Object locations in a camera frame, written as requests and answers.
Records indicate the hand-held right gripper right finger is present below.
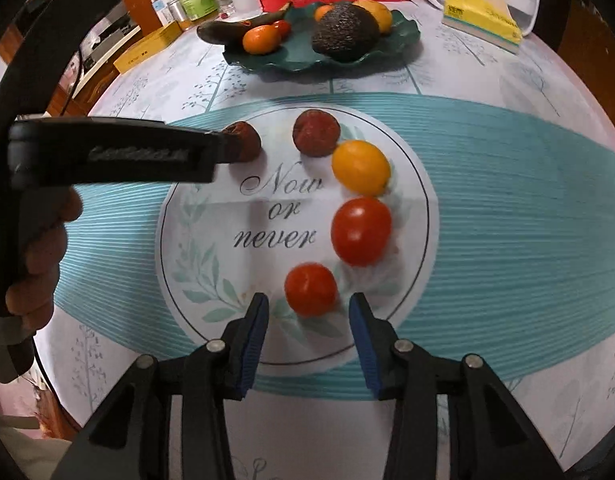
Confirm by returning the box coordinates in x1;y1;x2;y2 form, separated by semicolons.
348;292;563;480

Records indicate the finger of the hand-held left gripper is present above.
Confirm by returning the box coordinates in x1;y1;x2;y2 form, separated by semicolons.
210;130;241;167

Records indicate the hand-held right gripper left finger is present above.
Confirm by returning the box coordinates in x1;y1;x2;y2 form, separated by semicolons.
52;292;271;480

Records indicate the dark green scalloped plate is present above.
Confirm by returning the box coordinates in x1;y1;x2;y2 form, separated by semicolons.
222;0;421;73

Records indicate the overripe dark banana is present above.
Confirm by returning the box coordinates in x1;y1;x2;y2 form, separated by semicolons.
196;2;293;45

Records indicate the dark avocado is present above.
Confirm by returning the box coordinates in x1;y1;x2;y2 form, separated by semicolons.
311;2;381;63

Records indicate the large orange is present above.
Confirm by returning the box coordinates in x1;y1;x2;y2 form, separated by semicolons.
355;0;393;35

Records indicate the person's left hand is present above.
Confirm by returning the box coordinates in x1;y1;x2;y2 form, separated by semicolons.
6;187;83;333

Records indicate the flat yellow box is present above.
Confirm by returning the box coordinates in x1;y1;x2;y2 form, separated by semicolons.
112;22;183;75

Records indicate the large red tomato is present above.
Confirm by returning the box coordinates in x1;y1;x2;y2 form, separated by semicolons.
330;197;393;267

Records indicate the yellow tomato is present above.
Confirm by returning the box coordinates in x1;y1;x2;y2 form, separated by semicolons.
331;140;391;197

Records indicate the small metal can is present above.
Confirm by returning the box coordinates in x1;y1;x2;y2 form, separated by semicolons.
166;0;188;28

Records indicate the white and blue carton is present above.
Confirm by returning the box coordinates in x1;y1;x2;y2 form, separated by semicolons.
150;0;176;26

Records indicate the teal striped placemat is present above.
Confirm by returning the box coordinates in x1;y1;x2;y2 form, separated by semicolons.
52;92;615;401

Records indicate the yellow tissue pack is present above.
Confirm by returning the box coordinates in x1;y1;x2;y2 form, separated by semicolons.
441;0;523;55

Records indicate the black cable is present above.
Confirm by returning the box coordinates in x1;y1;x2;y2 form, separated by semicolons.
0;0;161;321

